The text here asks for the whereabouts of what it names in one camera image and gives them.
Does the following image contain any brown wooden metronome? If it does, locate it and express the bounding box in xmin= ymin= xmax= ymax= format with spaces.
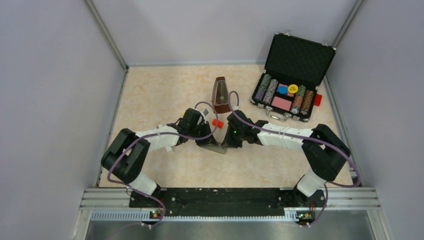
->
xmin=211 ymin=76 xmax=231 ymax=114

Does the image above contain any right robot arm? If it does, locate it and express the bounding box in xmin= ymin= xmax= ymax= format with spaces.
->
xmin=222 ymin=110 xmax=351 ymax=206

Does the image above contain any red block behind case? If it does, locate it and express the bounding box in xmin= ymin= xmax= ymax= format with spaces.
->
xmin=314 ymin=94 xmax=323 ymax=107

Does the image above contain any yellow big blind chip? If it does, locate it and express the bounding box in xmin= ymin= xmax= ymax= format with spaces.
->
xmin=287 ymin=84 xmax=299 ymax=94

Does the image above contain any black poker chip case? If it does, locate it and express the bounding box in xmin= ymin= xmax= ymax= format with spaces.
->
xmin=249 ymin=32 xmax=337 ymax=122

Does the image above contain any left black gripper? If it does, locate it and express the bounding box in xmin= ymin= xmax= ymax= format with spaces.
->
xmin=189 ymin=121 xmax=218 ymax=147

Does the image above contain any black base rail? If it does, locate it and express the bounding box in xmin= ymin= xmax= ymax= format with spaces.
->
xmin=129 ymin=187 xmax=325 ymax=217

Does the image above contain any pink card deck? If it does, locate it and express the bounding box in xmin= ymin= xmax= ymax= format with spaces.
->
xmin=271 ymin=96 xmax=292 ymax=111

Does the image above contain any orange red block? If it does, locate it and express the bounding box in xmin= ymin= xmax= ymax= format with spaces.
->
xmin=212 ymin=118 xmax=224 ymax=129

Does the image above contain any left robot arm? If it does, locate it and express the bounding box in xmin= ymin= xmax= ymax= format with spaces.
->
xmin=101 ymin=108 xmax=213 ymax=207

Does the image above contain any blue chip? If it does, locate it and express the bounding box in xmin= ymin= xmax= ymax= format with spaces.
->
xmin=277 ymin=84 xmax=288 ymax=95

